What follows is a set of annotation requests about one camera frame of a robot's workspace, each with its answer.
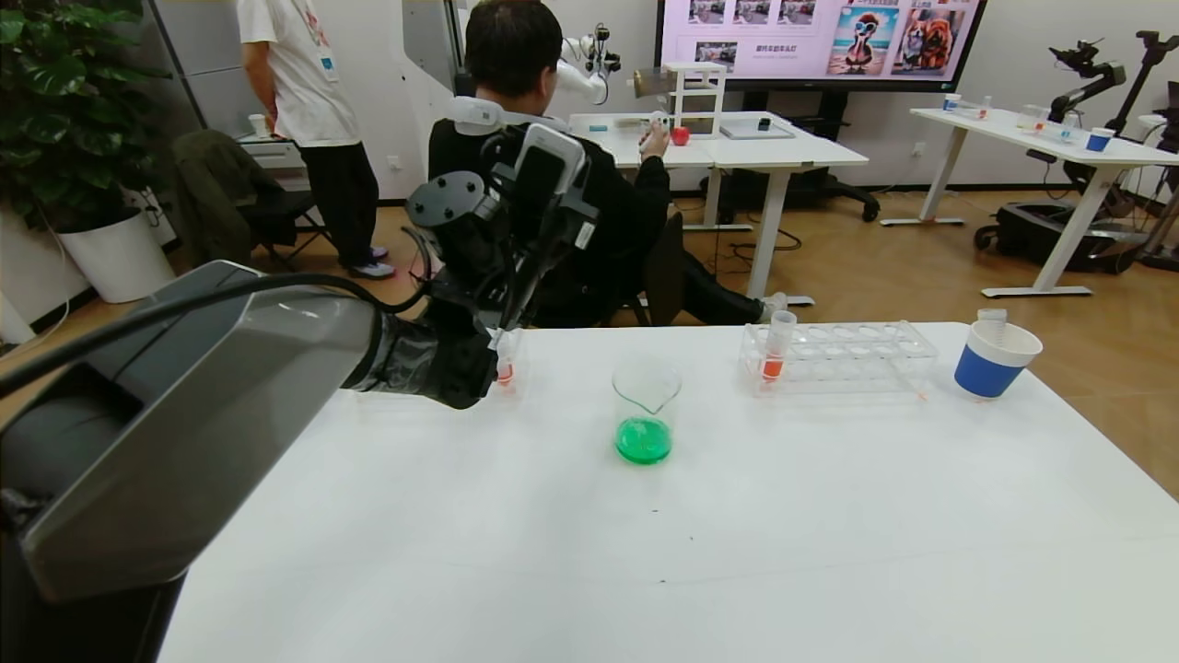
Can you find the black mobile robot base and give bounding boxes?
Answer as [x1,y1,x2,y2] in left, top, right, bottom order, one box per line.
[974,203,1148,277]

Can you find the clear acrylic test tube rack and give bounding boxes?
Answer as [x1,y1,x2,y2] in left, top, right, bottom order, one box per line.
[493,327,528,401]
[740,320,940,399]

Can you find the clear glass beaker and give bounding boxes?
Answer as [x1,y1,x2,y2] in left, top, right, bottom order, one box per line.
[613,361,684,466]

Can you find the black office chair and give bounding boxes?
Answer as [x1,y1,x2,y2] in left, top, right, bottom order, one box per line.
[553,214,687,330]

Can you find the person in black sweater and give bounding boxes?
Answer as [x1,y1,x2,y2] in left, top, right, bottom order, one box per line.
[428,0,788,330]

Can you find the white neck-worn headset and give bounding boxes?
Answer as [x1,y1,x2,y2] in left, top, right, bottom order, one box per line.
[445,95,567,136]

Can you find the grey tablet with black puck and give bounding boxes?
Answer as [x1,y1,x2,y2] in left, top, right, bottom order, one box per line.
[719,120,796,142]

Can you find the white standing desk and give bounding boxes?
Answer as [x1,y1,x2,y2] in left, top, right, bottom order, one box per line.
[568,111,870,307]

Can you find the white robot body column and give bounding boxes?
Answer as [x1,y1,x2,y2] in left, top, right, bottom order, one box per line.
[403,0,475,185]

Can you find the small white shelf rack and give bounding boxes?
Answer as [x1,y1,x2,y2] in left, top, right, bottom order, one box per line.
[663,63,727,139]

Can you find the black display stand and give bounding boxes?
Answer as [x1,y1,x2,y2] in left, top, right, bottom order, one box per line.
[714,90,881,225]

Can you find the black folding chair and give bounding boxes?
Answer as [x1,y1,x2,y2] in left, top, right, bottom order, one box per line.
[235,189,337,268]

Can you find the white drawer cabinet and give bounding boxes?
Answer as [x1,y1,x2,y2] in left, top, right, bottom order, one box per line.
[238,134,309,171]

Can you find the person in white t-shirt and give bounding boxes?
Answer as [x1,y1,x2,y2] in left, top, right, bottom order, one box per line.
[237,0,397,280]

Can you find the blue paper cup white rim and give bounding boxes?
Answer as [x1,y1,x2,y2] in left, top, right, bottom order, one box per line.
[954,321,1045,400]

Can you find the olive green jacket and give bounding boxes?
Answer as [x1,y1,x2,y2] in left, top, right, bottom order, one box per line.
[173,129,305,277]

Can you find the long white table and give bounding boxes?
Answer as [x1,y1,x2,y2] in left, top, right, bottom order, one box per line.
[910,109,1179,300]

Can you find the white plant pot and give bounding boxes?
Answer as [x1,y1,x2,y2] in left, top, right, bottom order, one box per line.
[57,207,177,304]

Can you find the large green potted plant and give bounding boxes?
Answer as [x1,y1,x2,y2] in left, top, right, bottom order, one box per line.
[0,0,174,231]

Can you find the black tripod stand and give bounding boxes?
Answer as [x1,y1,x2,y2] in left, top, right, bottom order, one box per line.
[1105,32,1179,139]

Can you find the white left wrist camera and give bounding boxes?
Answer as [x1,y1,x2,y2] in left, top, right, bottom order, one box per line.
[512,122,588,222]

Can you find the large wall display screen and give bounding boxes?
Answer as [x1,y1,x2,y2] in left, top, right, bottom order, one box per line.
[656,0,988,94]

